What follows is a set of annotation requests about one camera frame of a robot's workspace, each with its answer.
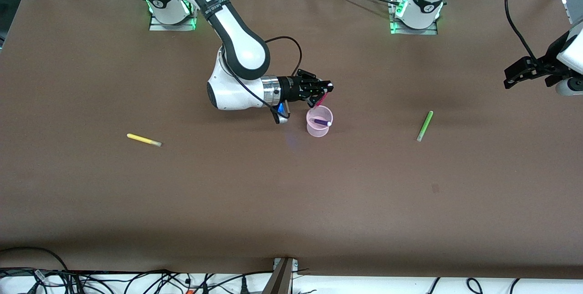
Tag pink pen holder cup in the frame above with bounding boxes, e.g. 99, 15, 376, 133
306, 105, 334, 138

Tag green marker pen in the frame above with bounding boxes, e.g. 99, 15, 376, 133
416, 110, 434, 143

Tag yellow marker pen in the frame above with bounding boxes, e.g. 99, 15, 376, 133
127, 133, 163, 147

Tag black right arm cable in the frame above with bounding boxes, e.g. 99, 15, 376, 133
263, 36, 304, 78

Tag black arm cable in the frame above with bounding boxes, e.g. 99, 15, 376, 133
263, 36, 304, 78
504, 0, 543, 63

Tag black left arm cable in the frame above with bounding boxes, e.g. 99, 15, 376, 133
504, 0, 543, 63

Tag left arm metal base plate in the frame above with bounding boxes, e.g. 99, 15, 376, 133
390, 21, 439, 36

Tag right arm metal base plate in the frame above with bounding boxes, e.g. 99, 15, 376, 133
149, 15, 197, 31

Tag aluminium table post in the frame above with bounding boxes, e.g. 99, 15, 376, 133
261, 257, 299, 294

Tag tangled black floor cables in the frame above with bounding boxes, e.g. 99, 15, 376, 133
0, 268, 275, 294

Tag black looped floor cable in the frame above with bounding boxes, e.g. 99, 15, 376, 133
0, 246, 70, 275

